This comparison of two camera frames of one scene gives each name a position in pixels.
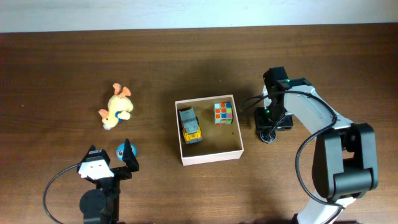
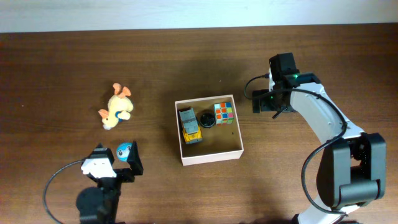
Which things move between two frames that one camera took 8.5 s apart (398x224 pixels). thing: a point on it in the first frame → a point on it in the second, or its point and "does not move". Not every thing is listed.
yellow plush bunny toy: [119, 106] does not move
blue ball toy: [120, 150] does not move
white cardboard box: [219, 142] does not move
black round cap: [268, 135] → [207, 120]
